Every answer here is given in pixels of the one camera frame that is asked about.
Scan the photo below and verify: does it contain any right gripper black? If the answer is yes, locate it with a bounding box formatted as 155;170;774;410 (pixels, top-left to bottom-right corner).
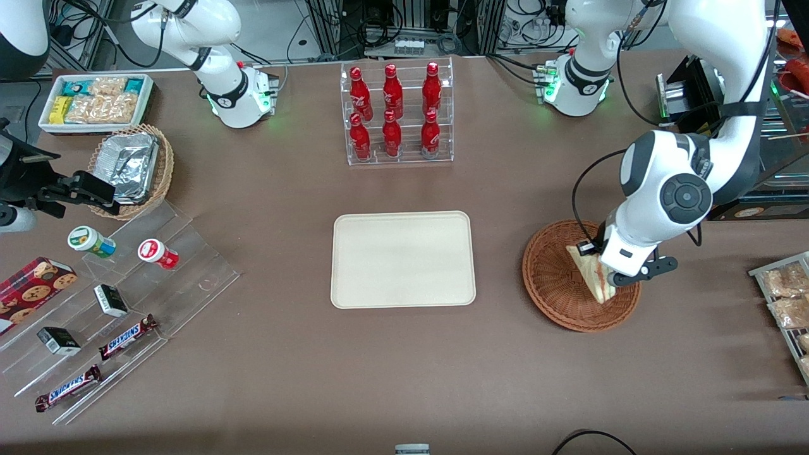
0;121;121;219

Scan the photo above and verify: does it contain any triangle sandwich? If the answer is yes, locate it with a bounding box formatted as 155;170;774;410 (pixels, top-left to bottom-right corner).
566;243;617;305

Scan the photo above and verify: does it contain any silver foil tray stack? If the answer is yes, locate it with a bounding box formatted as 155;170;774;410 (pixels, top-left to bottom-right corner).
95;133;160;204

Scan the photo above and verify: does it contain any tan wicker basket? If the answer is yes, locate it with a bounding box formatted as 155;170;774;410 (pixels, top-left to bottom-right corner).
87;124;175;221

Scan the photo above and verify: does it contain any round brown wicker basket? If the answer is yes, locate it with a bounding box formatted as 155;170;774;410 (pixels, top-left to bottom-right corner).
522;219;642;333

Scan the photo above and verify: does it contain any cream plastic tray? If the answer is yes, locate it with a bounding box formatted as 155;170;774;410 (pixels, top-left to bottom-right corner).
331;210;477;310

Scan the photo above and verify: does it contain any green lid snack cup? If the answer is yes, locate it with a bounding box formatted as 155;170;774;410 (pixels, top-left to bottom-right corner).
68;226;117;259

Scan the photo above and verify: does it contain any clear bag of puffed snacks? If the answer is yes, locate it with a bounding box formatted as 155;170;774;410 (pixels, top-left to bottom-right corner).
66;94;137;124
88;77;127;97

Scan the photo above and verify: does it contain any white rectangular snack bin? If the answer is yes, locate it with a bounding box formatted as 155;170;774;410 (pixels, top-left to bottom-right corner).
38;74;154;135

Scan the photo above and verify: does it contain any red lid snack cup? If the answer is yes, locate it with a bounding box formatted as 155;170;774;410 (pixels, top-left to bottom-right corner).
138;238;179;270

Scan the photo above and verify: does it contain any small black carton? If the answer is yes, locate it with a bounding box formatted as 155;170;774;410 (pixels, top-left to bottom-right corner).
37;326;82;356
94;284;129;317

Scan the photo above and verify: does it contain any red plaid cookie box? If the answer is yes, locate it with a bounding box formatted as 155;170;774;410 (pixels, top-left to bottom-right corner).
0;257;78;337

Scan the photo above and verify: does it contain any clear acrylic stepped display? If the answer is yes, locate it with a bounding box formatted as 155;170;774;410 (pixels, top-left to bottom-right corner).
0;199;242;425

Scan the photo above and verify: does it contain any Snickers chocolate bar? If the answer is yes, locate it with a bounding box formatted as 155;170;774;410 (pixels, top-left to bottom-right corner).
99;314;158;361
35;365;102;413

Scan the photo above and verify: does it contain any black food warmer appliance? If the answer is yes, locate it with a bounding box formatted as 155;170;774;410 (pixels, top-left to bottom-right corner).
656;54;809;222

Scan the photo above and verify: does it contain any clear acrylic bottle rack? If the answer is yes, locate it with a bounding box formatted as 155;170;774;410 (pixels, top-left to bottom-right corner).
340;57;454;167

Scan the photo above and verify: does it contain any red food piece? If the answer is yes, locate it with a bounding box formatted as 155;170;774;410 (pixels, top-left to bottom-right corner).
784;58;809;95

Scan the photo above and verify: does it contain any red soda bottle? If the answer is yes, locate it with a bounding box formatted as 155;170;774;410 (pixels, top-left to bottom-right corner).
382;64;404;119
382;110;403;158
420;110;441;159
349;113;372;161
422;62;442;116
350;67;374;122

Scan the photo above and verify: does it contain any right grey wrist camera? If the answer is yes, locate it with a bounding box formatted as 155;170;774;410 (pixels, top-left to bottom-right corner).
0;205;37;234

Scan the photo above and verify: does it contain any black looped cable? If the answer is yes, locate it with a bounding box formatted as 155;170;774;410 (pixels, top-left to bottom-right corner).
551;429;638;455

